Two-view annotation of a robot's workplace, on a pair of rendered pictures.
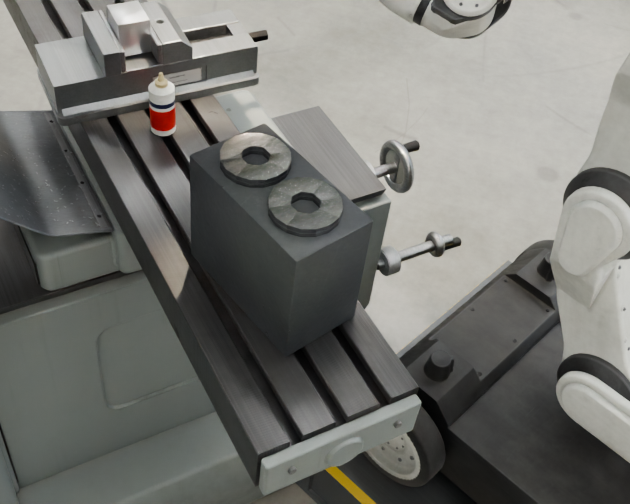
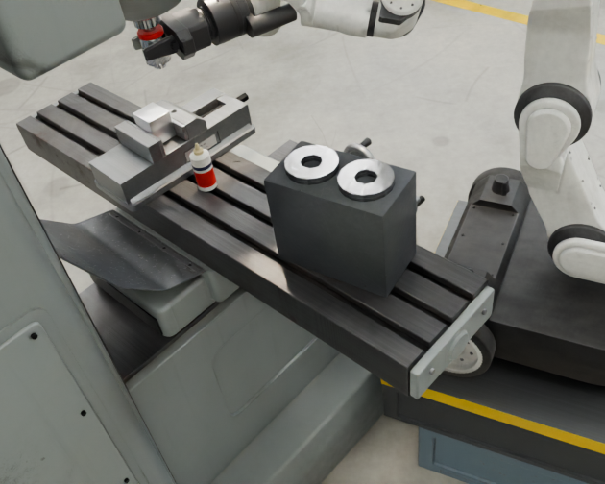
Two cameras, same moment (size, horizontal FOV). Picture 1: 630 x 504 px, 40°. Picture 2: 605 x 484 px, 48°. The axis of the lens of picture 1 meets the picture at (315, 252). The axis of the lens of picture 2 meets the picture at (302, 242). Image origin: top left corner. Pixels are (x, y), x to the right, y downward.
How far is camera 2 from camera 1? 25 cm
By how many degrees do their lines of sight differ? 6
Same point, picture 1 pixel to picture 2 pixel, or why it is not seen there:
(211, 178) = (288, 188)
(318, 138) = not seen: hidden behind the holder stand
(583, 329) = (557, 208)
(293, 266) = (380, 221)
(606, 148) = (535, 70)
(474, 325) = (470, 245)
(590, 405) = (584, 259)
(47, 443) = (198, 461)
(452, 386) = not seen: hidden behind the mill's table
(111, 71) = (156, 157)
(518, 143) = (410, 129)
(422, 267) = not seen: hidden behind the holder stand
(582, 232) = (540, 134)
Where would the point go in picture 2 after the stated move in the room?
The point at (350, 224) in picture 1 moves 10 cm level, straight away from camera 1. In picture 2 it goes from (402, 180) to (385, 143)
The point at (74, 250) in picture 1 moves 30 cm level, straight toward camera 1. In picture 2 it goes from (181, 297) to (264, 395)
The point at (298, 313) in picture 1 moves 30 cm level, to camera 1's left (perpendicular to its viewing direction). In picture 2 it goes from (389, 258) to (206, 305)
